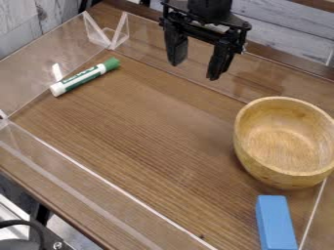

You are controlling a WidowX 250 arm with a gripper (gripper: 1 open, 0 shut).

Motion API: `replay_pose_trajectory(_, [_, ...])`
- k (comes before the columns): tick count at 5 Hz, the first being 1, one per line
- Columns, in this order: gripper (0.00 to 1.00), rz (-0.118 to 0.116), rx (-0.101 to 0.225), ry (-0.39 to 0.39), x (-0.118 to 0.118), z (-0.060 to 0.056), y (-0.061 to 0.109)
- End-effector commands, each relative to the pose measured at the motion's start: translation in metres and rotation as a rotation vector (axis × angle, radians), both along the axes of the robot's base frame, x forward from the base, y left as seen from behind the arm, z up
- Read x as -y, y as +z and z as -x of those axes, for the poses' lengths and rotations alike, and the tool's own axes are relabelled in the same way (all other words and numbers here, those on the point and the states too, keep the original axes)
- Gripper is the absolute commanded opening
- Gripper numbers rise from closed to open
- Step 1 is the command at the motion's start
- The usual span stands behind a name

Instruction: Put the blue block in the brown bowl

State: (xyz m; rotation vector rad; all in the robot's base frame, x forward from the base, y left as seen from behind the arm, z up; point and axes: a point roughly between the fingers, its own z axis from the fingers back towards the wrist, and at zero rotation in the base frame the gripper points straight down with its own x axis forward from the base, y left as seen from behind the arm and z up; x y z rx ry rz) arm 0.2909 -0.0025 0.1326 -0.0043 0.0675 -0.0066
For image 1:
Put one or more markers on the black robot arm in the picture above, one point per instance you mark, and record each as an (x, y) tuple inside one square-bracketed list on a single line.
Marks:
[(208, 21)]

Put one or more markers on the black metal mount bottom left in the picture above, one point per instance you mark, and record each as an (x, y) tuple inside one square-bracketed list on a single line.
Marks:
[(23, 238)]

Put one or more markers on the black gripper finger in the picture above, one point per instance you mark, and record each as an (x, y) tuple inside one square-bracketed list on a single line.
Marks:
[(177, 43), (221, 60)]

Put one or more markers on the blue rectangular block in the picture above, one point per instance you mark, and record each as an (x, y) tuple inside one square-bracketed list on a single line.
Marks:
[(275, 222)]

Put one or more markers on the brown wooden bowl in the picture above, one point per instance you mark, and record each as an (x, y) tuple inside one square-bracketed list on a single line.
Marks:
[(284, 142)]

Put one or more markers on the clear acrylic tray walls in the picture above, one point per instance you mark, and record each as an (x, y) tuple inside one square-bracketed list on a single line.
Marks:
[(130, 155)]

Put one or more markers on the green and white marker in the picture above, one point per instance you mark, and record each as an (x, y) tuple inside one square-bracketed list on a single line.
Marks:
[(69, 84)]

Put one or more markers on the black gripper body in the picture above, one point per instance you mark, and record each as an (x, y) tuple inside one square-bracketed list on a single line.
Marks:
[(208, 21)]

